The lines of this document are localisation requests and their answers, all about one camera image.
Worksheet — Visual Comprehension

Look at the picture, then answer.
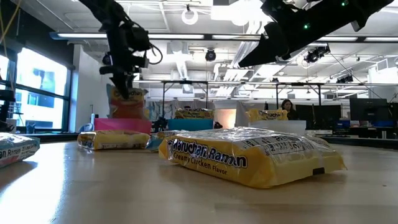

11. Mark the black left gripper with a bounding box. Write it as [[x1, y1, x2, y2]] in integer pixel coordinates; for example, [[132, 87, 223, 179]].
[[99, 51, 150, 100]]

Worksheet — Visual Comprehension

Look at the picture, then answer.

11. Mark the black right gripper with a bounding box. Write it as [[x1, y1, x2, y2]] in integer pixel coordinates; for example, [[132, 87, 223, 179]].
[[238, 0, 315, 68]]

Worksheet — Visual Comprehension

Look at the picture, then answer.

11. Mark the yellow creamy chicken ramen pack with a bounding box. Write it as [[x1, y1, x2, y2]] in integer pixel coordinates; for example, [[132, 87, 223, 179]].
[[76, 129, 151, 151], [157, 126, 348, 190], [246, 108, 289, 123]]

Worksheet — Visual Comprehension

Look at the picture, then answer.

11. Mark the pink-green lime chili ramen pack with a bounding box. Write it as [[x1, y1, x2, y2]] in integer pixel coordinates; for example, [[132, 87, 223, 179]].
[[174, 108, 215, 120]]

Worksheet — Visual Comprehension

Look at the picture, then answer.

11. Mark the pink plastic bin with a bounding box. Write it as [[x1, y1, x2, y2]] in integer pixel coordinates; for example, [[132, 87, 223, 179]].
[[94, 117, 152, 135]]

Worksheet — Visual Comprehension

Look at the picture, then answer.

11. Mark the black ceiling track light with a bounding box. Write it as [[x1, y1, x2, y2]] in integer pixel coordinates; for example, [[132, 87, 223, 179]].
[[303, 45, 331, 65]]

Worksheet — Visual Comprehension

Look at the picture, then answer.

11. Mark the person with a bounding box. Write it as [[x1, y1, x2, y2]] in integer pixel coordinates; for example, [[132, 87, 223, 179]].
[[280, 98, 299, 121]]

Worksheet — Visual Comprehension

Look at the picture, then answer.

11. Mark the ceiling strip light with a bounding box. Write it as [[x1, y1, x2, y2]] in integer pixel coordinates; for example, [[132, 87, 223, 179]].
[[148, 33, 205, 40], [49, 32, 108, 40], [317, 36, 359, 42], [364, 36, 398, 42]]

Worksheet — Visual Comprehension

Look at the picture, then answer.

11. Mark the teal plastic bin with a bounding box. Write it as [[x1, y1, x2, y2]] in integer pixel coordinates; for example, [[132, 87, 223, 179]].
[[167, 118, 215, 132]]

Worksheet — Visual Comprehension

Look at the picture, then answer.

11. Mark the black monitor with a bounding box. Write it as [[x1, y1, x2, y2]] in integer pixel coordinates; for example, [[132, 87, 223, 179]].
[[349, 98, 389, 123], [295, 104, 342, 130]]

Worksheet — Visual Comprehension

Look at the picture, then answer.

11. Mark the large window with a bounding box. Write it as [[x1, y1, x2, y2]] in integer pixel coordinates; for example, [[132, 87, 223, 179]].
[[0, 46, 74, 133]]

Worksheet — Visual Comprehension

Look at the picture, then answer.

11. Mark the black metal stand frame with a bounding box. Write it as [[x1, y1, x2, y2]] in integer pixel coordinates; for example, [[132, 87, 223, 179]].
[[161, 80, 210, 119], [275, 82, 323, 106]]

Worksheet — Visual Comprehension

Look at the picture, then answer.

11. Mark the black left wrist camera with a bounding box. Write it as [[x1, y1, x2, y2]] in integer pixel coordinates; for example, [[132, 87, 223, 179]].
[[124, 26, 153, 52]]

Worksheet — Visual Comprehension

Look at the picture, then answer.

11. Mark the white ceiling ring lamp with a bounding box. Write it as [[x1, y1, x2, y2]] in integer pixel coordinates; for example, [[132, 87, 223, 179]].
[[181, 7, 199, 26]]

